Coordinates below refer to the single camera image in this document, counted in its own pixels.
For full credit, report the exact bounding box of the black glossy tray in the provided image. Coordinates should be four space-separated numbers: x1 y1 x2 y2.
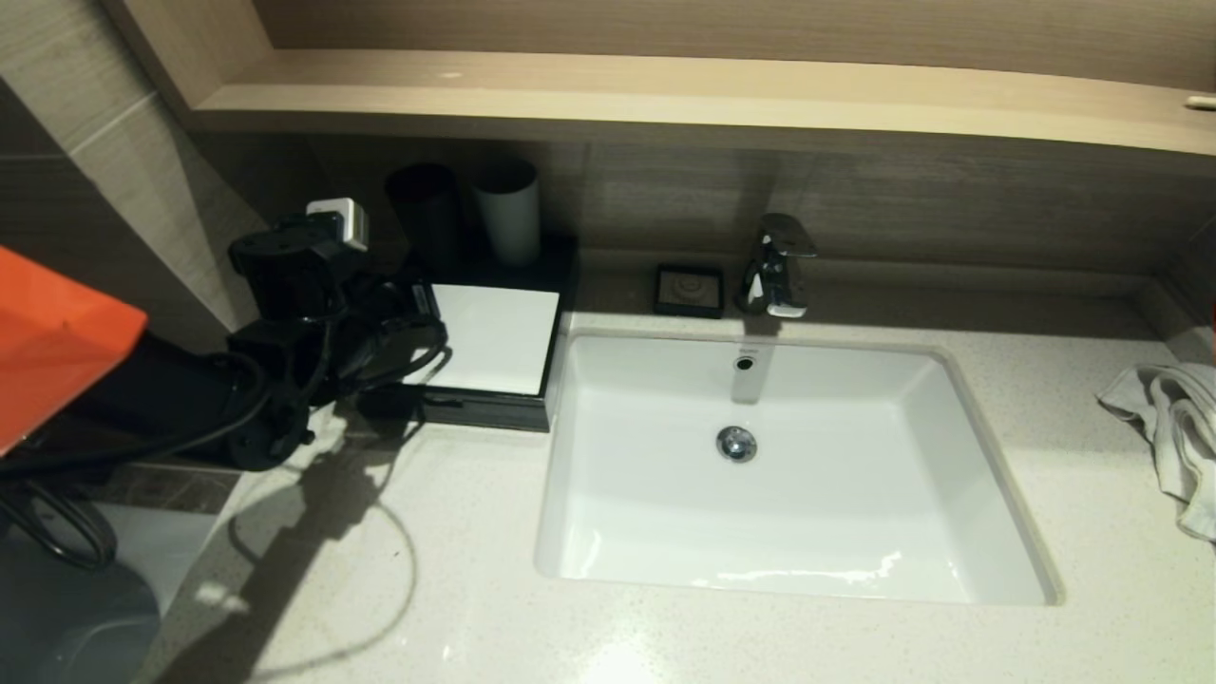
418 228 582 333

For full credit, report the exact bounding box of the light wooden shelf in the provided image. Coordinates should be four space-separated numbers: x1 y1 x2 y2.
104 0 1216 158

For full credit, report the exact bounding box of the white ceramic sink basin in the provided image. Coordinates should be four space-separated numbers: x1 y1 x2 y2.
534 328 1063 607

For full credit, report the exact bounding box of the chrome faucet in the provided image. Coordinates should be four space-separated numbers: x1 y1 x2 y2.
736 215 818 320

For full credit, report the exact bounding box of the black box with white top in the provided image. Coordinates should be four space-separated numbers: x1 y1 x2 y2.
408 283 563 409

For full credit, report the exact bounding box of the black square soap dish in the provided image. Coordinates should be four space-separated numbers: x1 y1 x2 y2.
653 265 726 320

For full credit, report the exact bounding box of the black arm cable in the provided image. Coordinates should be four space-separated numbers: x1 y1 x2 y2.
0 323 452 476

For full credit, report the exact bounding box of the grey cup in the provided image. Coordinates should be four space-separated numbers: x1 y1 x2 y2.
473 161 542 269

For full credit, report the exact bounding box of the small white rectangular block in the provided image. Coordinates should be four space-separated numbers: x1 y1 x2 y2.
306 197 370 253

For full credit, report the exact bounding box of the black cup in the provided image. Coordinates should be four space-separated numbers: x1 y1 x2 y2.
385 163 466 267

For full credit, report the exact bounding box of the white towel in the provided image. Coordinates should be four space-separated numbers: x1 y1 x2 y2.
1092 363 1216 544

